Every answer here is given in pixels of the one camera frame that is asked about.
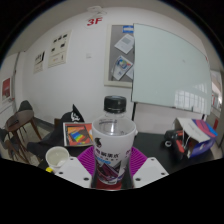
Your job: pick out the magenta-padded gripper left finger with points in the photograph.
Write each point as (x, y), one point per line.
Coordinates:
(71, 171)

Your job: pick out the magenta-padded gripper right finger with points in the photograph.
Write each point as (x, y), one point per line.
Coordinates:
(151, 171)

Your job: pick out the clear bottle with black cap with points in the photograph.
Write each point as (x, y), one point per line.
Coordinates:
(113, 143)

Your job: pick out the black and red device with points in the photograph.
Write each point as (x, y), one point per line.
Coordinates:
(173, 136)

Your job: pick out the blue cardboard box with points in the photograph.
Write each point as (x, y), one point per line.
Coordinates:
(200, 140)

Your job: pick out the round brown side table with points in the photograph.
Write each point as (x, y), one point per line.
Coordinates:
(20, 117)

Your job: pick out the dark grey chair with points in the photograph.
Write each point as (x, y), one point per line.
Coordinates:
(25, 106)

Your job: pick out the large glass whiteboard on stand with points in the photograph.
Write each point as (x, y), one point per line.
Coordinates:
(166, 66)

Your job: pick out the grey notice board with papers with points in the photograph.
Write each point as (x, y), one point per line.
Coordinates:
(115, 50)

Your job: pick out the red floor number sign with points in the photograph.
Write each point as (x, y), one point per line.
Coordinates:
(94, 22)

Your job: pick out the wooden frame chair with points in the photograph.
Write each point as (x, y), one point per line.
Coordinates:
(10, 143)

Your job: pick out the red wall poster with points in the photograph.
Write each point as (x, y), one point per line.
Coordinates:
(6, 89)

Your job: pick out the small white wall poster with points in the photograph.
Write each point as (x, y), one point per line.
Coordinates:
(39, 62)

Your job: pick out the white wall switch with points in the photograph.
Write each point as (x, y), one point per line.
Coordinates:
(88, 55)

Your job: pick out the large white wall poster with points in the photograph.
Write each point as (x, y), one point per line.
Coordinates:
(59, 49)

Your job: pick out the white wall-mounted fixture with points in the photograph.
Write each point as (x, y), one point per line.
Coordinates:
(96, 10)

